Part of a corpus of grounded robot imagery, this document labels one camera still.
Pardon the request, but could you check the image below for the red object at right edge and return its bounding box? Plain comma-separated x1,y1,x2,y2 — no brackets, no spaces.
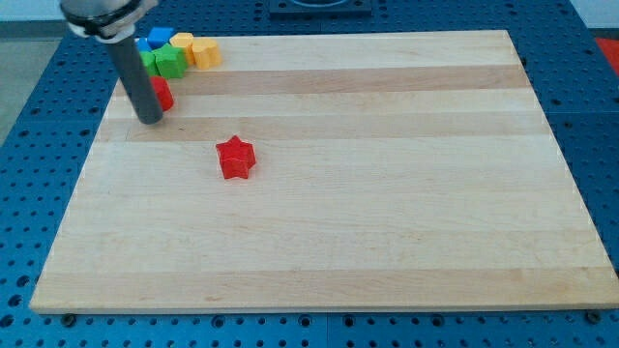
596,38,619,74

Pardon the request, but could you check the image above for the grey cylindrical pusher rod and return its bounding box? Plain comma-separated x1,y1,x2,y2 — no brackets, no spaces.
106,36,163,125

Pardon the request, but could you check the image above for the red star block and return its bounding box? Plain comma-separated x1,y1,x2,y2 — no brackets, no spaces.
216,135,256,180

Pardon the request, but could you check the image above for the green star block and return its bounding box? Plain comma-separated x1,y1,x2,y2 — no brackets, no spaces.
153,43,188,79

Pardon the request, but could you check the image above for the green block behind rod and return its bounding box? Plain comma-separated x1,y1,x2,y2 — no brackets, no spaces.
139,51,160,76

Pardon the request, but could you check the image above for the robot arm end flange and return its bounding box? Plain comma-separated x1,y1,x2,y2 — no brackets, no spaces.
59,0,159,44

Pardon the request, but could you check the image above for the small blue block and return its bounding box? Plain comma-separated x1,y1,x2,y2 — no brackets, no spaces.
135,38,152,52

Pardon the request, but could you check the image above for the wooden board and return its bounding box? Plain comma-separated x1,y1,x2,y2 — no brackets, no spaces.
30,30,618,314

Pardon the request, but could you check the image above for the yellow heart block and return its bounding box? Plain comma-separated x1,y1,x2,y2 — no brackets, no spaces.
192,37,222,70

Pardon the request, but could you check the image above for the yellow hexagon block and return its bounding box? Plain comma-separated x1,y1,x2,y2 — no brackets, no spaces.
169,32,195,66

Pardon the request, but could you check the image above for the red circle block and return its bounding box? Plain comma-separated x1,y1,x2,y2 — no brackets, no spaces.
150,75,174,111

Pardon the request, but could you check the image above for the blue cube block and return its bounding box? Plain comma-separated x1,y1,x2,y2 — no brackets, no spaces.
146,27,176,49

